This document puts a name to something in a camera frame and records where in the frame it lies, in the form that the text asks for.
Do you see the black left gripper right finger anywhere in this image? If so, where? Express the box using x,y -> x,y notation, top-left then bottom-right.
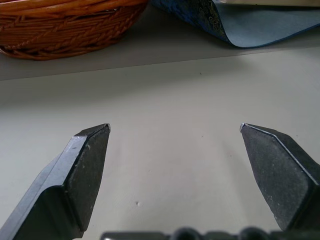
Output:
239,122 -> 320,240

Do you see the brown wicker basket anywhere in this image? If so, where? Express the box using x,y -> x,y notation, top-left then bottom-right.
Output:
0,0 -> 148,62

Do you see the blue patterned cloth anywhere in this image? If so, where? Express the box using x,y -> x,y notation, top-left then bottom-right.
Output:
149,0 -> 320,49

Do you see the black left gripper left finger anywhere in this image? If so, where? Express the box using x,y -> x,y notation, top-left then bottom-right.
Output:
0,123 -> 112,240

